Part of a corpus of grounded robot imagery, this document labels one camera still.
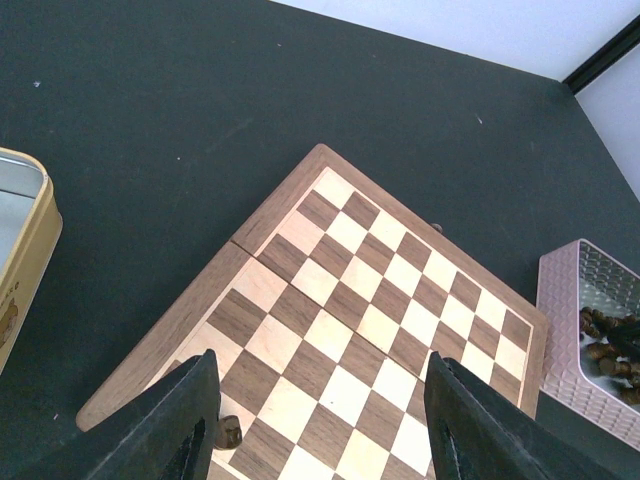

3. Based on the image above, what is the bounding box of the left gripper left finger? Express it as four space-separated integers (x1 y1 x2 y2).
19 349 221 479

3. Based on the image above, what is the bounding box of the wooden chess board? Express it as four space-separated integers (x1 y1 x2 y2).
76 145 547 479

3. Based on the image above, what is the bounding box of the pink tin box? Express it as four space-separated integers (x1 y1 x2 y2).
536 239 639 449

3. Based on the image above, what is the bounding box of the dark chess pieces pile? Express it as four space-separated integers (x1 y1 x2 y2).
579 307 639 406

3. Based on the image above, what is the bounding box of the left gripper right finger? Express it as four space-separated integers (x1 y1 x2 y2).
424 352 617 480

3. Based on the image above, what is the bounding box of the yellow tin box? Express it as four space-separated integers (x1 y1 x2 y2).
1 148 63 365

